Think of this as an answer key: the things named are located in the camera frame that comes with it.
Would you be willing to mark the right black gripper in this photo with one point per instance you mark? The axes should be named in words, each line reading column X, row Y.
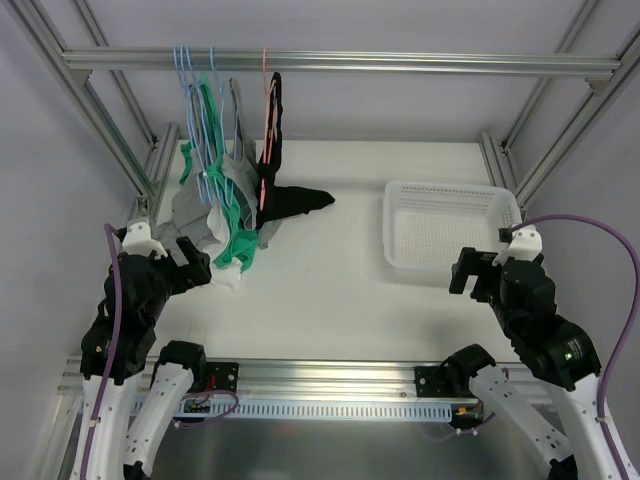
column 480, row 273

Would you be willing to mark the green tank top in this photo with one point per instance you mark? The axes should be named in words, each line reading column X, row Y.
column 243, row 243

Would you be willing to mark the light blue wire hanger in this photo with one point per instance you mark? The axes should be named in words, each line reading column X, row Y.
column 228, row 186

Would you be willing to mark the white plastic basket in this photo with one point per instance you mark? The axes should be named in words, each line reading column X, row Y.
column 426, row 224

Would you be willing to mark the aluminium hanging rail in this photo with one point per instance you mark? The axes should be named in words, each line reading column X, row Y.
column 254, row 59

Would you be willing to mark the black tank top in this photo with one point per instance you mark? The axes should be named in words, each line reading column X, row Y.
column 290, row 201

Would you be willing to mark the blue hanger of white top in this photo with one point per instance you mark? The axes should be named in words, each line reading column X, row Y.
column 197, row 128

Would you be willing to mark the white slotted cable duct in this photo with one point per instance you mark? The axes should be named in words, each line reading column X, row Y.
column 412, row 411

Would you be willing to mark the blue hanger of green top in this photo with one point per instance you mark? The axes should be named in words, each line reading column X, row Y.
column 207, row 190

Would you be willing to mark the pink wire hanger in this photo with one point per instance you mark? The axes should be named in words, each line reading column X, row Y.
column 269, row 162

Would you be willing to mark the grey tank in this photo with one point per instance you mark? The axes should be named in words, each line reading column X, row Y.
column 188, row 219
column 240, row 166

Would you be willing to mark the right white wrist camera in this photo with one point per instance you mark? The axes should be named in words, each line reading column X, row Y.
column 522, row 243

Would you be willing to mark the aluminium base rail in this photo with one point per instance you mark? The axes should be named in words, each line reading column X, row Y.
column 351, row 381

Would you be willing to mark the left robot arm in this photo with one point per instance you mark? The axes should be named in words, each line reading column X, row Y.
column 114, row 443

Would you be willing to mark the blue hanger of grey top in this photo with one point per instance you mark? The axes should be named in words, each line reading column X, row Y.
column 189, row 152

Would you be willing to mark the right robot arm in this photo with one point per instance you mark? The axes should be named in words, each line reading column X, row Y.
column 557, row 352

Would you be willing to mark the white tank top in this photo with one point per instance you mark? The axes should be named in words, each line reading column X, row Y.
column 229, row 275

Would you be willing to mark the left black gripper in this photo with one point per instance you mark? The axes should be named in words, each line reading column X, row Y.
column 181, row 267

